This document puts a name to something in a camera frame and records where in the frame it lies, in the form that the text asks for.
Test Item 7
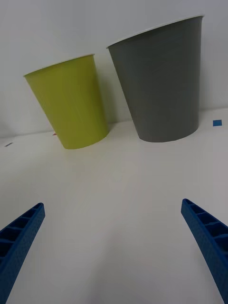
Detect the yellow-green plastic bin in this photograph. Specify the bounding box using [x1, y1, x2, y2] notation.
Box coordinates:
[23, 54, 110, 150]

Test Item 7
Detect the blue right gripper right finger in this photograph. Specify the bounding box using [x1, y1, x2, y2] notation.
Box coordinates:
[180, 198, 228, 304]

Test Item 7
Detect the grey plastic bin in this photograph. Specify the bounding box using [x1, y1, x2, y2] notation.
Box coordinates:
[105, 15, 205, 143]

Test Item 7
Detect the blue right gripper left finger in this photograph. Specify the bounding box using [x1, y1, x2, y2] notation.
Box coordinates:
[0, 202, 46, 304]

